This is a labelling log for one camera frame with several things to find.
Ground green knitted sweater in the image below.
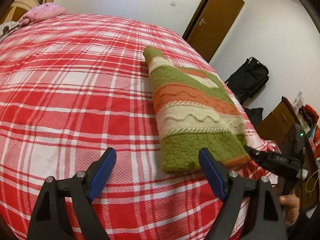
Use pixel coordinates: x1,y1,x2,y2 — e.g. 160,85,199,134
143,46,251,173

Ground person's right hand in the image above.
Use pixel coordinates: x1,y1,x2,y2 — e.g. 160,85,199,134
279,194,300,226

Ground brown wooden dresser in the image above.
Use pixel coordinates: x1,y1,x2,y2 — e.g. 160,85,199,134
255,96,319,211

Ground red items on dresser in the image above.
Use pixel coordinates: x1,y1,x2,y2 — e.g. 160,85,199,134
299,105,319,159

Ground black bag on floor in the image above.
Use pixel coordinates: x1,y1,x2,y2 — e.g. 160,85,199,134
225,57,269,104

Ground red white plaid bedspread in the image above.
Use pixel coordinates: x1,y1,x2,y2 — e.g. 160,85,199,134
0,13,279,240

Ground brown wooden door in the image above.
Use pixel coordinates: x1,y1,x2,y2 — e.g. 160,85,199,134
183,0,245,62

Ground grey patterned pillow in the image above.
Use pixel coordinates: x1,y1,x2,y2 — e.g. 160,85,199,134
0,21,22,42

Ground pink pillow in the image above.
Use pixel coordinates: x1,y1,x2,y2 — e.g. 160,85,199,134
18,3,67,25

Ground cream wooden headboard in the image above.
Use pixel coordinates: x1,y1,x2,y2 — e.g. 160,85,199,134
1,0,40,23

